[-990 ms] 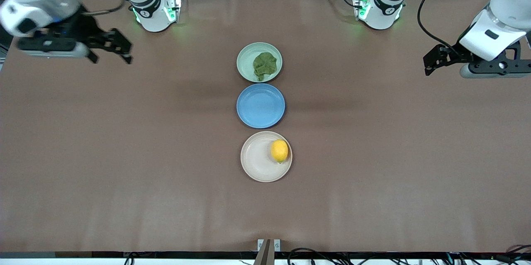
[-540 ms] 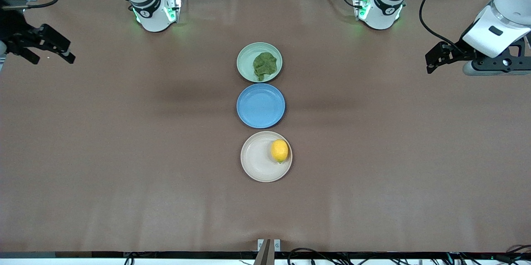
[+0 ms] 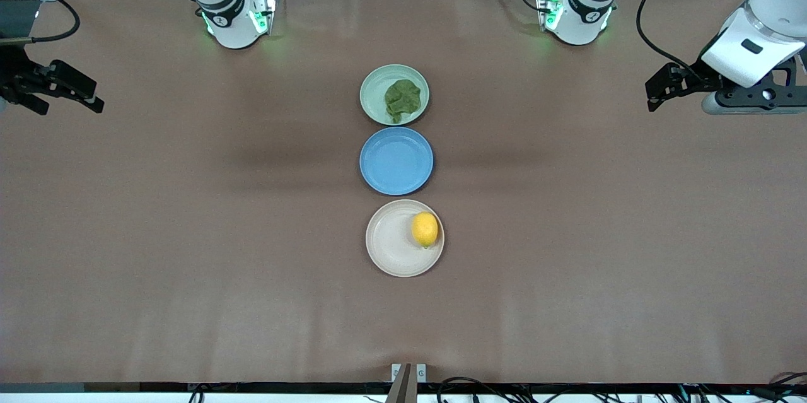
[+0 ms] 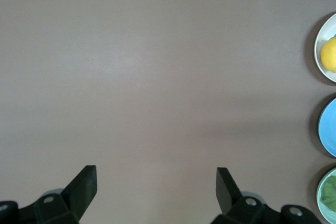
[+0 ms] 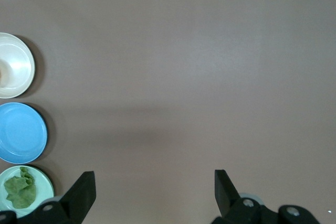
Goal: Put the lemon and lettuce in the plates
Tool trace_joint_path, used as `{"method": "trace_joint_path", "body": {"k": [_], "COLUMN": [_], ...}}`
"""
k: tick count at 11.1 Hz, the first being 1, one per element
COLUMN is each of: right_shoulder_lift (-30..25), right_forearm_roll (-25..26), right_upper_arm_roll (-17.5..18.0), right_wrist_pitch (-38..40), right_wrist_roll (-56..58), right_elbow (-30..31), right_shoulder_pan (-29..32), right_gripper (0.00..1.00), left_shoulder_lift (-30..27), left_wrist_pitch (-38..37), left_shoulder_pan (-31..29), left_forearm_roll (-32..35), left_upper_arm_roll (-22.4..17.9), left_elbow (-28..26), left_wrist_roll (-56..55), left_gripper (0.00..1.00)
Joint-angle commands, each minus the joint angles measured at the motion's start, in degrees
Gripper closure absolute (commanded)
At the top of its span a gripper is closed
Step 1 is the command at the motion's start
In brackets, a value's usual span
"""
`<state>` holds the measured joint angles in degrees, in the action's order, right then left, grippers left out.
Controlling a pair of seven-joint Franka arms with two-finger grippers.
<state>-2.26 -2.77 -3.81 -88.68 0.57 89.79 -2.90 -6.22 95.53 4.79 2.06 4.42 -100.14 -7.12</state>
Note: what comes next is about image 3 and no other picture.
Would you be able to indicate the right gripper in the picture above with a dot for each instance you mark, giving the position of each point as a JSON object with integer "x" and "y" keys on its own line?
{"x": 14, "y": 79}

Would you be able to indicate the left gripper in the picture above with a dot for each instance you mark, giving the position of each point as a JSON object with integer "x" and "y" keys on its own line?
{"x": 695, "y": 79}

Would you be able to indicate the green lettuce leaf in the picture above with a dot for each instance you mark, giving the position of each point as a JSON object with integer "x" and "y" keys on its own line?
{"x": 402, "y": 99}

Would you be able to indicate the yellow lemon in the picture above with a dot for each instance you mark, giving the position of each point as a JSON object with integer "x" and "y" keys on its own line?
{"x": 425, "y": 229}

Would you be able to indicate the blue round plate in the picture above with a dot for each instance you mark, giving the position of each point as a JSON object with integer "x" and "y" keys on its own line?
{"x": 396, "y": 161}

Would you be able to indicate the light green round plate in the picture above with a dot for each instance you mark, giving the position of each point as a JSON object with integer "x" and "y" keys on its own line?
{"x": 373, "y": 94}

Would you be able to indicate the beige round plate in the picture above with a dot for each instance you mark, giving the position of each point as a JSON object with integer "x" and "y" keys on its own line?
{"x": 394, "y": 245}

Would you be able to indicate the metal table edge bracket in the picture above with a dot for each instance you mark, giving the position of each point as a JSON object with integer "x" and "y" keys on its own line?
{"x": 419, "y": 373}

